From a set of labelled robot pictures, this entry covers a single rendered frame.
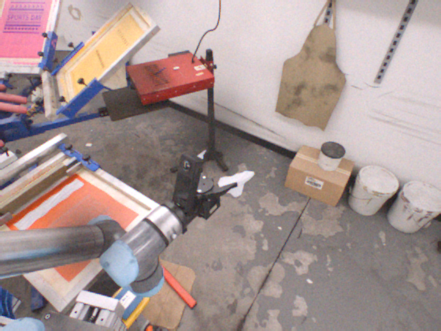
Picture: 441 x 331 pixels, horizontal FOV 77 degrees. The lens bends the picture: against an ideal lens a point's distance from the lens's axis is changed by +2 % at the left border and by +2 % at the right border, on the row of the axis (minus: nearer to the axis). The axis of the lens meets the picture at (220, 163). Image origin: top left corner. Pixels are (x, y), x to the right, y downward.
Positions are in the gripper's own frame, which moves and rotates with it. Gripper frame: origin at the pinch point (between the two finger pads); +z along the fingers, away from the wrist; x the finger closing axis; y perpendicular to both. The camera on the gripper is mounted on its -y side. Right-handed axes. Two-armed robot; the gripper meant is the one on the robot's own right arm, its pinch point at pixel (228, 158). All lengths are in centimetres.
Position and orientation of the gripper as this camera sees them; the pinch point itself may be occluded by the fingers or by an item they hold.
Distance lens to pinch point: 67.9
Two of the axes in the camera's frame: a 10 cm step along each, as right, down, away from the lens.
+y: 1.0, 7.5, 6.5
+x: 7.7, 3.6, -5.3
